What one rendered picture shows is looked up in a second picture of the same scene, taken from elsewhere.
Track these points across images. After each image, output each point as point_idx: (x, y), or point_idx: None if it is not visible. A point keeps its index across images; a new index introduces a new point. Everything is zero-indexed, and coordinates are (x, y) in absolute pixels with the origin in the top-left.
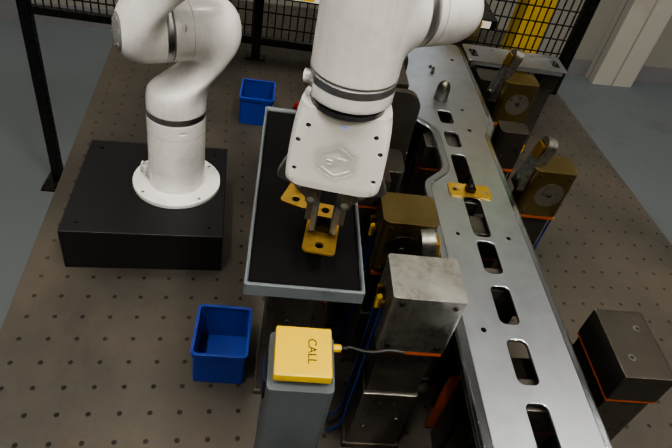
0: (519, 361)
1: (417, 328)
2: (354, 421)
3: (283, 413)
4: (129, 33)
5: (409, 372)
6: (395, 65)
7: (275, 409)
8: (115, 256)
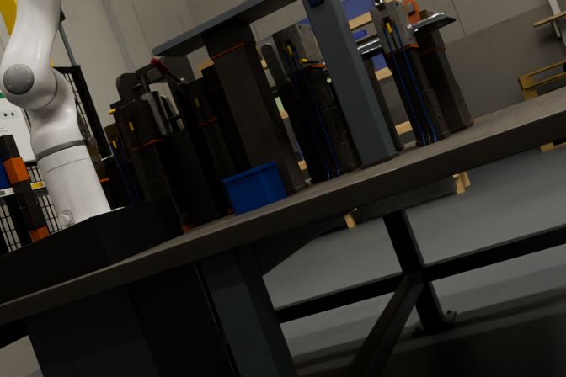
0: None
1: (310, 45)
2: (339, 140)
3: None
4: (38, 64)
5: (326, 87)
6: None
7: None
8: (131, 237)
